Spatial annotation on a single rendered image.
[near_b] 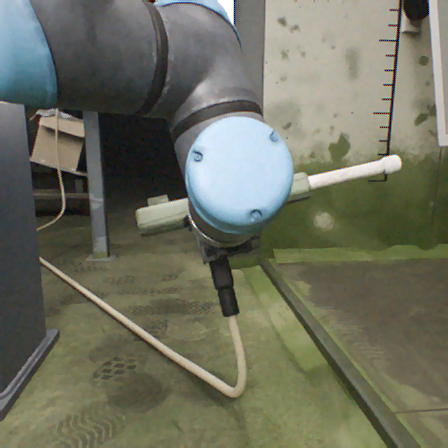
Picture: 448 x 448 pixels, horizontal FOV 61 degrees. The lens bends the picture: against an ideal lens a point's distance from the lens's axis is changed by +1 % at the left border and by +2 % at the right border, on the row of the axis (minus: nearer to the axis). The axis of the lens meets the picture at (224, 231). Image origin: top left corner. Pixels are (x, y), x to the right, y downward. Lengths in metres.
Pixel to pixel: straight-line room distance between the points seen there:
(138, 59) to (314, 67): 1.22
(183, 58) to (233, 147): 0.08
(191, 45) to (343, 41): 1.24
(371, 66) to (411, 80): 0.16
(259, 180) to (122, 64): 0.13
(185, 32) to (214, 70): 0.04
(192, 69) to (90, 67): 0.09
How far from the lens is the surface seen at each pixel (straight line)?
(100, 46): 0.30
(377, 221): 1.60
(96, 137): 1.63
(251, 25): 1.48
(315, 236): 1.51
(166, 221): 0.63
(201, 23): 0.37
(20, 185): 0.85
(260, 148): 0.31
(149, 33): 0.32
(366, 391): 0.74
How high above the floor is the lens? 0.43
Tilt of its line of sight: 11 degrees down
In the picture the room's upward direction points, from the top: straight up
